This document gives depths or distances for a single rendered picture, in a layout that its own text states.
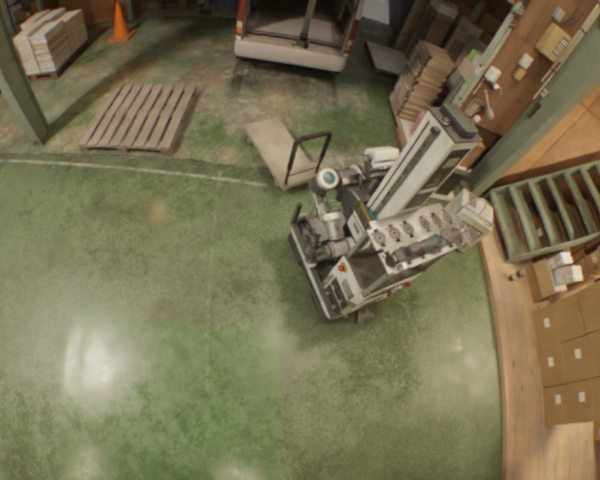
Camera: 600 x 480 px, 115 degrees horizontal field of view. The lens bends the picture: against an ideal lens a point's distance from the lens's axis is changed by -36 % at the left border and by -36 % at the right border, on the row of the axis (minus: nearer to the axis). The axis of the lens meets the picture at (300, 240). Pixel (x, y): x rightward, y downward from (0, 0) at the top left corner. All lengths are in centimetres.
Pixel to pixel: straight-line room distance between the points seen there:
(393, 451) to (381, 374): 67
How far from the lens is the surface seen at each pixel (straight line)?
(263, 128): 310
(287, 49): 398
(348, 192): 176
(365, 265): 174
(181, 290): 241
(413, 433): 272
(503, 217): 396
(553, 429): 418
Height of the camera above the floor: 227
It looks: 61 degrees down
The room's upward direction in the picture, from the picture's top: 23 degrees clockwise
